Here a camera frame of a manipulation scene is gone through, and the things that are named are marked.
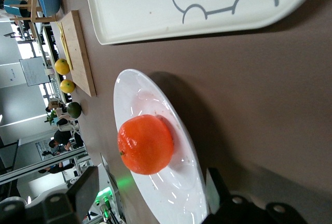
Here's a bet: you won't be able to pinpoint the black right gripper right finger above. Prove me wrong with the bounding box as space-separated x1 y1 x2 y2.
202 167 309 224

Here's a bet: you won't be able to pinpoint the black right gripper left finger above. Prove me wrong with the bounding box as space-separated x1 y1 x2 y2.
0 166 100 224

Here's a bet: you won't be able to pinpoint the orange mandarin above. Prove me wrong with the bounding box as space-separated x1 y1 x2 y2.
117 114 174 175

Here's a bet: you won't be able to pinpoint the white round plate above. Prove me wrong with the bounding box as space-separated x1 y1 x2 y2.
113 68 210 224

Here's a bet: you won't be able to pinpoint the seated person black clothes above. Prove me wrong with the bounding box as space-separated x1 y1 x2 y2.
48 129 84 155

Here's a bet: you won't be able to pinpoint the dark green avocado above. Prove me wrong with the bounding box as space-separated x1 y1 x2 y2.
66 102 82 119

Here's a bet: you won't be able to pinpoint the yellow lemon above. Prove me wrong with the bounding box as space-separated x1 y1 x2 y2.
60 79 76 94
54 58 71 76

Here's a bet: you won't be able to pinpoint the white notice board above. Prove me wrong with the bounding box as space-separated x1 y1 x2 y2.
19 57 50 87

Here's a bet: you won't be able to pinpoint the wooden cutting board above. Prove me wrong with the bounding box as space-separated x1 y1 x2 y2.
57 10 97 97

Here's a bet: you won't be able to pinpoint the yellow plastic knife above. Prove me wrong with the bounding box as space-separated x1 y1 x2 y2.
60 23 74 71

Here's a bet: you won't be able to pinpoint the yellow plastic fork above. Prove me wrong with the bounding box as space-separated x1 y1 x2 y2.
58 21 68 61

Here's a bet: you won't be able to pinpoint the cream bear print tray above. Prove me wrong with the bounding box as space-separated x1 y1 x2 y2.
82 0 325 46

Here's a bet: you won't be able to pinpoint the aluminium frame post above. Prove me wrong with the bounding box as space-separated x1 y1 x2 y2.
0 147 88 186

